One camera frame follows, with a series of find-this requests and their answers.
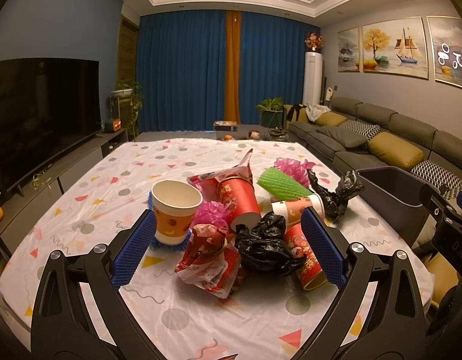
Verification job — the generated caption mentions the white clothes on sofa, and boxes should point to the white clothes on sofa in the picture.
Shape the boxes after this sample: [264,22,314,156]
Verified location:
[305,104,330,123]

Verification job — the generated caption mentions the patterned cushion near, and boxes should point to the patterned cushion near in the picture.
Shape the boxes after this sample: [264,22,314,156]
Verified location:
[410,160,462,200]

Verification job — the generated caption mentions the black plastic bag back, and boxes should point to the black plastic bag back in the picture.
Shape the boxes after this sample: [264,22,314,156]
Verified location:
[307,169,365,220]

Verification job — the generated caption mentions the dark grey trash bin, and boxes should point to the dark grey trash bin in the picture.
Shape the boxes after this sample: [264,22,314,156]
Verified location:
[357,166,429,246]

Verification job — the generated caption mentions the large red white package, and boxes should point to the large red white package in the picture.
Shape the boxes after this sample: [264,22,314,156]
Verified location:
[187,149,253,202]

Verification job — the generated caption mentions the blue foam net sleeve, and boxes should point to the blue foam net sleeve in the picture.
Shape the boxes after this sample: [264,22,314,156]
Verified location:
[148,192,191,251]

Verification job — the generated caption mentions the orange curtain strip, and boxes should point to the orange curtain strip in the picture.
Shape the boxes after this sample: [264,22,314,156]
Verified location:
[224,10,242,124]

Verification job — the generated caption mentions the white red paper cup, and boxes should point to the white red paper cup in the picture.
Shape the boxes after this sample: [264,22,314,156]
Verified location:
[272,194,325,227]

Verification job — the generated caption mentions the white standing air conditioner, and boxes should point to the white standing air conditioner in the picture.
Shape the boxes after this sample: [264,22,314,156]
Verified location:
[302,52,323,105]

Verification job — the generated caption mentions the pink plastic bag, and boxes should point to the pink plastic bag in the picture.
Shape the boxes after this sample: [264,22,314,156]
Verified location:
[273,158,316,187]
[191,201,228,228]

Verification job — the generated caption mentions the black plastic bag front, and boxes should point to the black plastic bag front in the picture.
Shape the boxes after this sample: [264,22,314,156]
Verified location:
[235,211,307,277]

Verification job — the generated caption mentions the patterned white tablecloth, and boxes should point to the patterned white tablecloth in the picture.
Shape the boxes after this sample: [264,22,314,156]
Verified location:
[0,136,436,360]

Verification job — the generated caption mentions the potted green plant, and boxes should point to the potted green plant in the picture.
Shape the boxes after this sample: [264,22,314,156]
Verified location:
[255,97,283,128]

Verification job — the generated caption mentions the dark coffee table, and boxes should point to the dark coffee table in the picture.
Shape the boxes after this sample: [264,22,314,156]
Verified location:
[213,121,290,142]

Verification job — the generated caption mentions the white orange paper cup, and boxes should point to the white orange paper cup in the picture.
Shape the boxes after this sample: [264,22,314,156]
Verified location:
[150,180,203,246]

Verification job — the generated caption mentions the sailboat tree painting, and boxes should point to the sailboat tree painting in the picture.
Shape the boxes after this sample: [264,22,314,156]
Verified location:
[361,16,429,80]

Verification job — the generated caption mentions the mustard cushion middle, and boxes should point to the mustard cushion middle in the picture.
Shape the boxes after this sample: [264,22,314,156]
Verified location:
[368,133,424,171]

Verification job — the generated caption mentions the grey cushion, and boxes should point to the grey cushion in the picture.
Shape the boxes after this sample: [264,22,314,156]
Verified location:
[317,126,368,149]

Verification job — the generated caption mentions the red white snack wrapper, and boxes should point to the red white snack wrapper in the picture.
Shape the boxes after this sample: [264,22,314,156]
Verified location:
[175,224,241,299]

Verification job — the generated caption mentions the green foam net sleeve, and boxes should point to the green foam net sleeve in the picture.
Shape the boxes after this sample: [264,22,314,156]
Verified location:
[257,167,312,201]

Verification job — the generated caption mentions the mustard cushion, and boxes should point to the mustard cushion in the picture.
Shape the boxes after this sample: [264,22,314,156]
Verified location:
[368,133,424,171]
[315,111,348,127]

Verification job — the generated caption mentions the patterned cushion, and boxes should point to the patterned cushion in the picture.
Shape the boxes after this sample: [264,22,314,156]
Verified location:
[410,160,462,200]
[339,119,381,141]

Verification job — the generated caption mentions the artificial flower bouquet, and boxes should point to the artificial flower bouquet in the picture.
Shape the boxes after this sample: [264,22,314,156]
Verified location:
[304,33,324,53]

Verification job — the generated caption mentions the pink plastic bag front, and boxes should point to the pink plastic bag front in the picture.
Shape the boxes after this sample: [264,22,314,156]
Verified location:
[191,201,228,228]

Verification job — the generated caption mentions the patterned cushion far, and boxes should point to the patterned cushion far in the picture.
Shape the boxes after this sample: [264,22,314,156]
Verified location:
[339,119,381,141]

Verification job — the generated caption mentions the blue curtains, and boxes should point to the blue curtains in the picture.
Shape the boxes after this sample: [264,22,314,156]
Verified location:
[136,10,321,132]

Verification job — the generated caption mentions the small landscape painting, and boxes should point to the small landscape painting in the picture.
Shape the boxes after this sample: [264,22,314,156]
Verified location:
[337,28,360,72]

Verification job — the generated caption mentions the hanging plant on stand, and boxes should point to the hanging plant on stand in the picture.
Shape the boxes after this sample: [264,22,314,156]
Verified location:
[110,81,144,141]

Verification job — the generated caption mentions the black television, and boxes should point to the black television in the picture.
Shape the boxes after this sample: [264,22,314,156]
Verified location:
[0,58,102,194]

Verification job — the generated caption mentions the grey sectional sofa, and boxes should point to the grey sectional sofa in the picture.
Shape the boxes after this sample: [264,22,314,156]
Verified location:
[285,97,462,200]

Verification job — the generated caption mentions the pink plastic bag back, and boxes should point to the pink plastic bag back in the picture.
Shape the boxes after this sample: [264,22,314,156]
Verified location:
[273,158,316,187]

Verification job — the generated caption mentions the right abstract painting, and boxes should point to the right abstract painting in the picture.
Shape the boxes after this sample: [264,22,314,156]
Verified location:
[427,16,462,89]

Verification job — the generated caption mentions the mustard cushion far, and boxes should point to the mustard cushion far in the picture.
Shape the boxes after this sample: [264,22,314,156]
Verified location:
[315,111,348,127]

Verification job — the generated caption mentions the black plastic bag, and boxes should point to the black plastic bag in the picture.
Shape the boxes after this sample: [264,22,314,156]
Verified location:
[307,169,365,220]
[235,211,307,277]

